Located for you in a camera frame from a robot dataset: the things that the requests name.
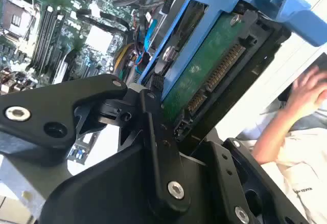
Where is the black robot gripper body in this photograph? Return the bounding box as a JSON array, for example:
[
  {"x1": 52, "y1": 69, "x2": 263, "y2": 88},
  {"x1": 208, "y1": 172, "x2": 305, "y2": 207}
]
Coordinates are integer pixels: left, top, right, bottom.
[{"x1": 38, "y1": 144, "x2": 235, "y2": 224}]

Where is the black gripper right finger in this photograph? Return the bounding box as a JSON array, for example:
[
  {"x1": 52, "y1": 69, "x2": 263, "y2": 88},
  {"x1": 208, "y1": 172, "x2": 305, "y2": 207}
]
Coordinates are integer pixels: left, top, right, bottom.
[{"x1": 203, "y1": 137, "x2": 311, "y2": 224}]

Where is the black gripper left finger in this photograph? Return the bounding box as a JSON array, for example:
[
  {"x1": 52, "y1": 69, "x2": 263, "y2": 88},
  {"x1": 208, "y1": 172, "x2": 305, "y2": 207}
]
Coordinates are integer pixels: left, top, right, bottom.
[{"x1": 0, "y1": 73, "x2": 192, "y2": 212}]

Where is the hard disk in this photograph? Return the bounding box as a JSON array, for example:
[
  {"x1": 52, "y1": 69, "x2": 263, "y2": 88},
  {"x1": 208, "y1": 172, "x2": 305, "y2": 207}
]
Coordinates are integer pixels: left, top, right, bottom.
[{"x1": 137, "y1": 0, "x2": 327, "y2": 143}]

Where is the person's hand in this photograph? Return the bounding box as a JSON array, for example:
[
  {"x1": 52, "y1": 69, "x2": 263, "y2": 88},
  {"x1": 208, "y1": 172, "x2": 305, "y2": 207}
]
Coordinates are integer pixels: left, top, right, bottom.
[{"x1": 278, "y1": 65, "x2": 327, "y2": 119}]

